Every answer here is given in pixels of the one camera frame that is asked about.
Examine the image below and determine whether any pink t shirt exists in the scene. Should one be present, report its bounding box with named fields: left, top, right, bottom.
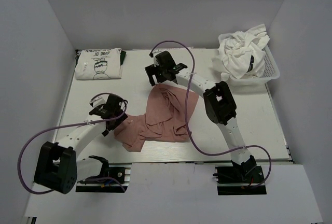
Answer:
left=114, top=84, right=189, bottom=152

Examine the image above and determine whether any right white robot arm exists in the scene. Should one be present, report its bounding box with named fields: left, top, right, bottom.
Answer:
left=145, top=51, right=257, bottom=177

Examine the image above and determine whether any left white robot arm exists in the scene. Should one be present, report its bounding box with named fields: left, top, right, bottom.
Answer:
left=34, top=93, right=128, bottom=194

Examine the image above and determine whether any crumpled white shirts pile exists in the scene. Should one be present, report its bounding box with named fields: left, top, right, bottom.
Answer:
left=212, top=24, right=270, bottom=79

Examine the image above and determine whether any folded dark green t shirt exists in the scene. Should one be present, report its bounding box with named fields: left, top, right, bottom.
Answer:
left=120, top=50, right=127, bottom=66

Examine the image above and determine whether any folded white printed t shirt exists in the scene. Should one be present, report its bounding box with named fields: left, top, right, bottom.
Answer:
left=75, top=48, right=122, bottom=80

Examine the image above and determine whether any white plastic basket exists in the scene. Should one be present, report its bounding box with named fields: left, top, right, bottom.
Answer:
left=218, top=33, right=280, bottom=86

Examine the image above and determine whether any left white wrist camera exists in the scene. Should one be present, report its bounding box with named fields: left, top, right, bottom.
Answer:
left=89, top=96, right=106, bottom=107

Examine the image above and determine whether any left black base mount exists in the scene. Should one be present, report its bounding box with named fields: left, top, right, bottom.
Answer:
left=75, top=164, right=131, bottom=193

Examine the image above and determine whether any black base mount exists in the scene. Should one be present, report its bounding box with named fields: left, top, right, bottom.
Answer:
left=213, top=166, right=267, bottom=195
left=75, top=164, right=131, bottom=193

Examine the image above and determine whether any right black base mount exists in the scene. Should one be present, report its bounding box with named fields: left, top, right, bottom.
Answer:
left=213, top=166, right=267, bottom=195

